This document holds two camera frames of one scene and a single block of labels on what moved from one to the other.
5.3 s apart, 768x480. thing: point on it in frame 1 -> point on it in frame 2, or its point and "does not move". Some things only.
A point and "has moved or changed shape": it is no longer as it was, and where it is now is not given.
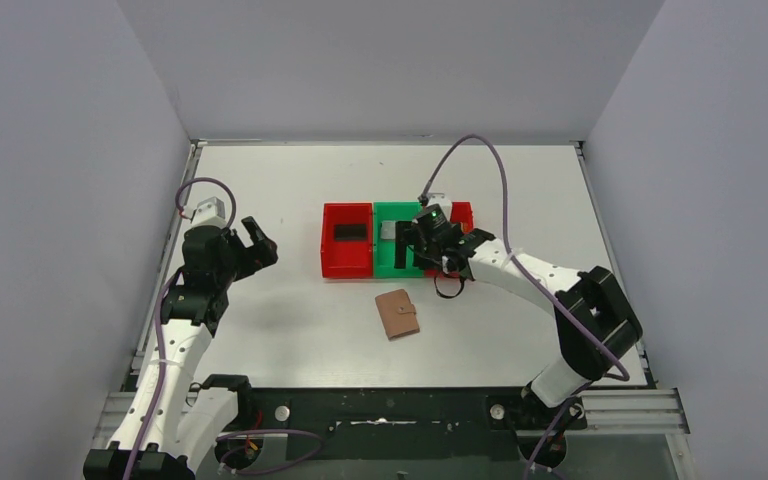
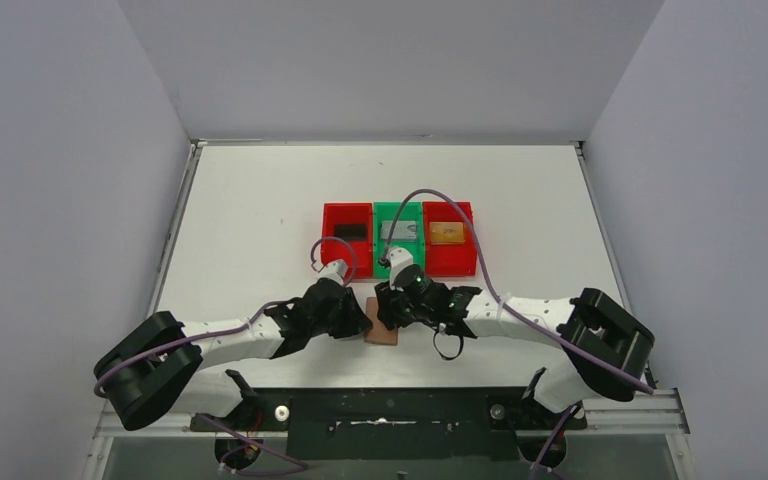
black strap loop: (461, 288) -> (448, 334)
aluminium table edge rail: (159, 285) does not move
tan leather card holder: (399, 315) has moved or changed shape
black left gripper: (247, 250) -> (351, 317)
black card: (350, 232) does not move
